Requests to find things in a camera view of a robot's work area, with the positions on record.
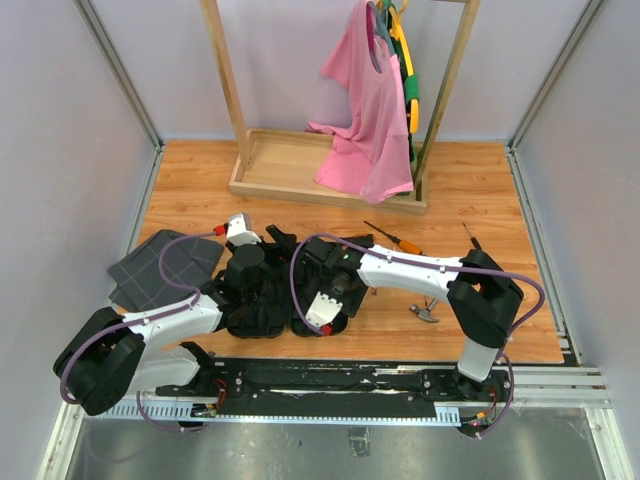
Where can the green yellow hangers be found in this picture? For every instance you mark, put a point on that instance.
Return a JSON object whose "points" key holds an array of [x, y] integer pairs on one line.
{"points": [[391, 22]]}

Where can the grey cable duct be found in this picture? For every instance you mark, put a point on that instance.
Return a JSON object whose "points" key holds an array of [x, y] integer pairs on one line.
{"points": [[193, 414]]}

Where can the black plastic tool case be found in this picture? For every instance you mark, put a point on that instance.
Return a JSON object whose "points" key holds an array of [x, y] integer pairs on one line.
{"points": [[296, 325]]}

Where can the left aluminium frame post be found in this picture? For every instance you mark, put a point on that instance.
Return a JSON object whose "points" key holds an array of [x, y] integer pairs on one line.
{"points": [[96, 27]]}

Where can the right aluminium frame post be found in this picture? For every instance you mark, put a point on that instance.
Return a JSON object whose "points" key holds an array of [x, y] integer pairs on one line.
{"points": [[577, 34]]}

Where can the claw hammer black grip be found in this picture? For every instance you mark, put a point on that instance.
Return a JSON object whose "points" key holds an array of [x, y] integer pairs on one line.
{"points": [[425, 313]]}

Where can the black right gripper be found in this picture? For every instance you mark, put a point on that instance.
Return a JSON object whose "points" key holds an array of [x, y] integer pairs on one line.
{"points": [[349, 302]]}

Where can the small orange black screwdriver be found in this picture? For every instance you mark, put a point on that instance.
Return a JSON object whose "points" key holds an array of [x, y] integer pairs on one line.
{"points": [[475, 242]]}

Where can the dark grey folded cloth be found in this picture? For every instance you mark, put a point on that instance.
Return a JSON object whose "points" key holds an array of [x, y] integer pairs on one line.
{"points": [[166, 268]]}

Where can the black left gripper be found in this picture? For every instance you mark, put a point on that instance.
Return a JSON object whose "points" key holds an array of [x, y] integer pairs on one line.
{"points": [[285, 244]]}

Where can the orange grid handle tool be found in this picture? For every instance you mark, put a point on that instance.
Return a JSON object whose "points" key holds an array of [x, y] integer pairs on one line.
{"points": [[403, 245]]}

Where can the pink t-shirt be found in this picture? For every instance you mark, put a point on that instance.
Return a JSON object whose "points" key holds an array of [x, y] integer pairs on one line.
{"points": [[370, 157]]}

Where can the aluminium frame post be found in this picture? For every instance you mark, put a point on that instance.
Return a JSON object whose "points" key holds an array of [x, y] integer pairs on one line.
{"points": [[577, 34], [96, 27]]}

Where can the wooden clothes rack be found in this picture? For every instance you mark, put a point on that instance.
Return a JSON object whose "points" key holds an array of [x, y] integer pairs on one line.
{"points": [[278, 164]]}

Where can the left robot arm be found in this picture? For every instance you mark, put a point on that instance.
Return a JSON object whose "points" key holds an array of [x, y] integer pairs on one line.
{"points": [[117, 354]]}

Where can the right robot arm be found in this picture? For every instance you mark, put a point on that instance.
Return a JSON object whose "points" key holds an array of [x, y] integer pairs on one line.
{"points": [[484, 299]]}

